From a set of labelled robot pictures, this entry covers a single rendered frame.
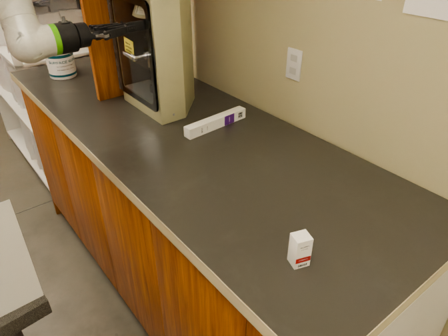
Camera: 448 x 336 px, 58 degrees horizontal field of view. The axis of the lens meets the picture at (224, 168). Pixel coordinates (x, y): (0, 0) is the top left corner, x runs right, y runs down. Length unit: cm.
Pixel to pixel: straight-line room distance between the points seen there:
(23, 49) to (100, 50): 55
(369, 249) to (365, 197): 22
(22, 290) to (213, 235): 45
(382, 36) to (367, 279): 71
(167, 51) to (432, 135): 90
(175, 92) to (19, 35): 57
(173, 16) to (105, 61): 45
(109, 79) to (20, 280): 111
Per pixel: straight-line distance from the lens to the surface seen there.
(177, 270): 124
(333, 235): 108
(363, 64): 138
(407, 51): 130
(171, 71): 154
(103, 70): 183
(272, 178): 126
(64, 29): 136
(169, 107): 157
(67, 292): 230
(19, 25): 133
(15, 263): 92
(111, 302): 219
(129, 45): 163
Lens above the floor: 164
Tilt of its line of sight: 33 degrees down
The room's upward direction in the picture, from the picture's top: straight up
